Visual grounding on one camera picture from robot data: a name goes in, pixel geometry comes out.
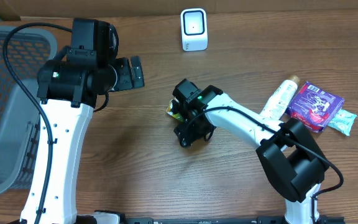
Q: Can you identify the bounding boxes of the green juice carton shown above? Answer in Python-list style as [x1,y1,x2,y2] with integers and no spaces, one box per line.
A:
[166,98,185,122]

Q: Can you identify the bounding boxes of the white tube gold cap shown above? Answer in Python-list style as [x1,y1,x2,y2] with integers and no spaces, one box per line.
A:
[260,75,300,119]

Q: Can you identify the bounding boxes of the purple snack packet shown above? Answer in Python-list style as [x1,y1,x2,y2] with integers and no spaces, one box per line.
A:
[285,81,344,133]

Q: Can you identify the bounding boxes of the teal snack packet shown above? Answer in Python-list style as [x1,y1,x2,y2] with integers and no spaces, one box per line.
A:
[328,109,357,136]

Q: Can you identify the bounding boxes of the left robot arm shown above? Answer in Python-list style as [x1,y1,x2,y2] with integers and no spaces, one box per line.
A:
[20,19,144,223]

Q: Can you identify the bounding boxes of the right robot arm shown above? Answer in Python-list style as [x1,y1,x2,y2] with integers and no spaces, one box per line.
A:
[170,80,330,223]

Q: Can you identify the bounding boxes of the white barcode scanner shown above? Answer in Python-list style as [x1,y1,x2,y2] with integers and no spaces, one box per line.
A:
[180,8,208,52]

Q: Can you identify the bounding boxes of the grey plastic basket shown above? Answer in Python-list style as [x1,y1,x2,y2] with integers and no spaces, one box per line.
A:
[0,26,57,194]

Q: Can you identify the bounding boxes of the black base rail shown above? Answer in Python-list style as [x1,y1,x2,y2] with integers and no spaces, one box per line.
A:
[116,216,346,224]

